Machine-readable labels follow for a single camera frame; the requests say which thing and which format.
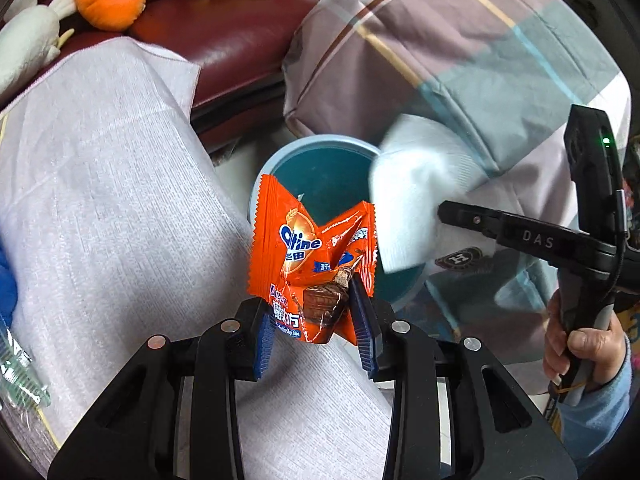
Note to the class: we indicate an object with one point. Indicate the blue plastic bin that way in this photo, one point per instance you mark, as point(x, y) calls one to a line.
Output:
point(320, 175)

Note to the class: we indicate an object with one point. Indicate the person's right hand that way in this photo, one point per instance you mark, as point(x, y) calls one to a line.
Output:
point(590, 347)

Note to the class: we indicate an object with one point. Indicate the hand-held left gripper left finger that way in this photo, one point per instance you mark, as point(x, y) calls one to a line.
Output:
point(265, 345)

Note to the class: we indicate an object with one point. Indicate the plaid blanket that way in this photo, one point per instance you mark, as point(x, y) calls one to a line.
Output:
point(450, 60)

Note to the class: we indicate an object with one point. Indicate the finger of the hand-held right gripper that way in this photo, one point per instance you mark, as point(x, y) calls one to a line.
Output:
point(470, 220)

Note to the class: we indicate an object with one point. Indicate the blue plastic tray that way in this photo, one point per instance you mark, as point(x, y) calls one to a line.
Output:
point(6, 285)

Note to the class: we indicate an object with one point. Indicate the person's right forearm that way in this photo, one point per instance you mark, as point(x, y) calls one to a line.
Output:
point(600, 420)

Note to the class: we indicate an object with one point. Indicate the white goose plush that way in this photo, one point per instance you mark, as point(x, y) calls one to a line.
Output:
point(25, 40)

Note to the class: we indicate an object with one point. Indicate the dark red leather sofa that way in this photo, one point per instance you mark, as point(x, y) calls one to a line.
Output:
point(225, 35)

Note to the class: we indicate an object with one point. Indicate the white tablecloth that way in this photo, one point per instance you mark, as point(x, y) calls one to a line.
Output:
point(100, 210)

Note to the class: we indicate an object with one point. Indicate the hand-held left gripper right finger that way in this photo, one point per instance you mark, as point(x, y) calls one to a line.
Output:
point(362, 330)

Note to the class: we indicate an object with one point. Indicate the white tissue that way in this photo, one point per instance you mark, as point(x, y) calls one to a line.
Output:
point(415, 185)

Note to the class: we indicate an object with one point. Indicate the orange snack wrapper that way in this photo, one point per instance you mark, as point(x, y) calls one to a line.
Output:
point(300, 255)

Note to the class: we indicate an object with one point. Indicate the clear plastic bottle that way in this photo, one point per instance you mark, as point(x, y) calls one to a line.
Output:
point(20, 370)

